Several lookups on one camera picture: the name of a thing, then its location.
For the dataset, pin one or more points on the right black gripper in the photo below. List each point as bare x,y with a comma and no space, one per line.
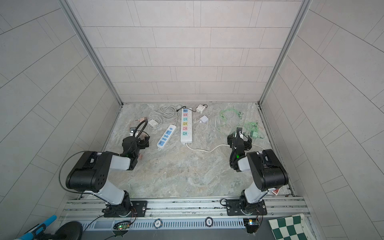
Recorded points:
238,139

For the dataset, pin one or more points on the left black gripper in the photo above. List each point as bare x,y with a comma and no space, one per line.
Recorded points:
142,142

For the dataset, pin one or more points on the small blue-socket power strip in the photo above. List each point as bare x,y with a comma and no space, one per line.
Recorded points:
166,137

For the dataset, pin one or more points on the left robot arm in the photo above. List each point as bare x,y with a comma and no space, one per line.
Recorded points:
90,176

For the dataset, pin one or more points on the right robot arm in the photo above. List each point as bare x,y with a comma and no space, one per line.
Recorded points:
267,171

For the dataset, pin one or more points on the small white charger adapter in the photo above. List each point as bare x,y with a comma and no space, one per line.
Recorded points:
204,119

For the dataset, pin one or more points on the long multicolour power strip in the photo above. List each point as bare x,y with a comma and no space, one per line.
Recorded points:
186,126

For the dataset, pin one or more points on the red card packet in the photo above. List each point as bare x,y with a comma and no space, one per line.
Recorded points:
274,191

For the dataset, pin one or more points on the green white checkerboard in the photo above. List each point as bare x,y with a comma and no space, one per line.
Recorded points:
291,228

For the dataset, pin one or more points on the black round stool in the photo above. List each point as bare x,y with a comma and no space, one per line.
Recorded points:
70,231

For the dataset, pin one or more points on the green charger with cable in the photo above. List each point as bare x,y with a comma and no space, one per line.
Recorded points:
252,128

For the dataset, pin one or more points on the pink charger with cable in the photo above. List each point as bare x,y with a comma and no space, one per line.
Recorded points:
135,123

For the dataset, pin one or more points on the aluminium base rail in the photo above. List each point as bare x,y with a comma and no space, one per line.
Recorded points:
181,213

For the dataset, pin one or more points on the blue handled tool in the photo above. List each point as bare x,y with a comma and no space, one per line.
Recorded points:
35,231

